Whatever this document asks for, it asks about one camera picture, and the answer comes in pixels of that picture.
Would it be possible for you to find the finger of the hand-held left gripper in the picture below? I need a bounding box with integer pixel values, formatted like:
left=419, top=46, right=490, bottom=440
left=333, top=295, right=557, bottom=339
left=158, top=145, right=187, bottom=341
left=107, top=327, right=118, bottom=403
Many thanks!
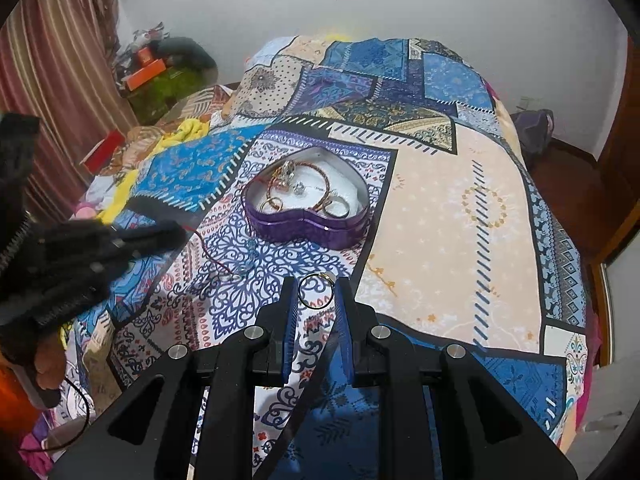
left=127, top=197, right=196, bottom=231
left=112, top=221, right=187, bottom=267

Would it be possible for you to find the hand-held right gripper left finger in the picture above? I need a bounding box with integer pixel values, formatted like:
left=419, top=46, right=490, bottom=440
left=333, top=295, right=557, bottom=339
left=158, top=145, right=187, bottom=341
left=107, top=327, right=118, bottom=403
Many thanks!
left=47, top=275, right=301, bottom=480

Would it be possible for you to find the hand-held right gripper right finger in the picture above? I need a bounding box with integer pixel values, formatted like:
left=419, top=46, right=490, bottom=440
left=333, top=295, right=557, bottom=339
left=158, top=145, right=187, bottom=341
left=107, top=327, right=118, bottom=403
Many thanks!
left=334, top=276, right=582, bottom=480

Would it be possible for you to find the thin gold hoop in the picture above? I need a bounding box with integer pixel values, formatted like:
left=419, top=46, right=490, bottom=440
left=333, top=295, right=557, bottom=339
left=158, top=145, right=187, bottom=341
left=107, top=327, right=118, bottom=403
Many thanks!
left=299, top=272, right=337, bottom=309

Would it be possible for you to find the red string necklace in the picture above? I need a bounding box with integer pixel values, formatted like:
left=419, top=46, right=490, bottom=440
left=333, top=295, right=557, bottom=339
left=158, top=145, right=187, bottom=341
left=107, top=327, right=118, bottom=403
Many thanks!
left=186, top=227, right=258, bottom=281

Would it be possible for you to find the purple heart-shaped tin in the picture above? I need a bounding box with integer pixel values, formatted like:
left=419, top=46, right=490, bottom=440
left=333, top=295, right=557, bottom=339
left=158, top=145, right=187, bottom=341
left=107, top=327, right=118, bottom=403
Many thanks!
left=242, top=147, right=371, bottom=250

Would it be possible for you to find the twisted red gold bangle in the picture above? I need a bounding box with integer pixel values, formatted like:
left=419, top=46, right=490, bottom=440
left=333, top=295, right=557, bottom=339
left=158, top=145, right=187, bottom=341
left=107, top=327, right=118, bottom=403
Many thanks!
left=266, top=156, right=332, bottom=213

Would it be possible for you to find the person's left hand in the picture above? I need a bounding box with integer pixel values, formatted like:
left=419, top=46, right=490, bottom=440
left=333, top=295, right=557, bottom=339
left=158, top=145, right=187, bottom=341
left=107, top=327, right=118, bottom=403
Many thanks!
left=34, top=337, right=69, bottom=391

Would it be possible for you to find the green covered cabinet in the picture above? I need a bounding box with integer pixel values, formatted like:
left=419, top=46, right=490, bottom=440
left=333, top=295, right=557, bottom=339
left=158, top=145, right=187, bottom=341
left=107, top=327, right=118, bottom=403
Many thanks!
left=127, top=67, right=211, bottom=126

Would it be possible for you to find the black fuzzy jacket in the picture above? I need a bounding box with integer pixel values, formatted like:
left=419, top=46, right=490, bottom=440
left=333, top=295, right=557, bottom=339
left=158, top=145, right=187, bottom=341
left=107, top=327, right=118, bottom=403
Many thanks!
left=0, top=112, right=43, bottom=261

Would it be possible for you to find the orange box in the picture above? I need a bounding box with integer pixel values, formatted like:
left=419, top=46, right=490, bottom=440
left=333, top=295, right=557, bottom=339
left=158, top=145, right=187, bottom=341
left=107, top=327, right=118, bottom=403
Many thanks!
left=125, top=59, right=168, bottom=92

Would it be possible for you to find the dark green plush cushion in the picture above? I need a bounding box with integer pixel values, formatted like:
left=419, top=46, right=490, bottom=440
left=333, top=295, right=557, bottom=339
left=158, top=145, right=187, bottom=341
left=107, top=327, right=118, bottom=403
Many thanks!
left=150, top=36, right=219, bottom=91

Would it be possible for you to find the patchwork printed blanket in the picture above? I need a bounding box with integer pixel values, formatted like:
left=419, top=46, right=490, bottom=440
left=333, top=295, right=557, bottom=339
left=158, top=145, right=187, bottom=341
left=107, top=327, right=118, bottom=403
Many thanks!
left=65, top=35, right=598, bottom=480

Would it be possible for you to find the striped brown curtain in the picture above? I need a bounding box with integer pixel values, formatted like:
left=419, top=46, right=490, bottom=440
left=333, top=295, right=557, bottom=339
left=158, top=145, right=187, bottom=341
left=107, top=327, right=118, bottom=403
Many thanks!
left=0, top=0, right=138, bottom=221

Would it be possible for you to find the dark bag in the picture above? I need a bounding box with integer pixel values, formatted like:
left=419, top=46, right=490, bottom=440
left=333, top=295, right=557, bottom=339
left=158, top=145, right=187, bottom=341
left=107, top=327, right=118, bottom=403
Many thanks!
left=510, top=108, right=556, bottom=158

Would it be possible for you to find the thin black cable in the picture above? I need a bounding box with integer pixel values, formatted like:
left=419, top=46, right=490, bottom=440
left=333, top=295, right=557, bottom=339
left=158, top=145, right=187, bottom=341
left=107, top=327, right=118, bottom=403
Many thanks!
left=25, top=377, right=92, bottom=453

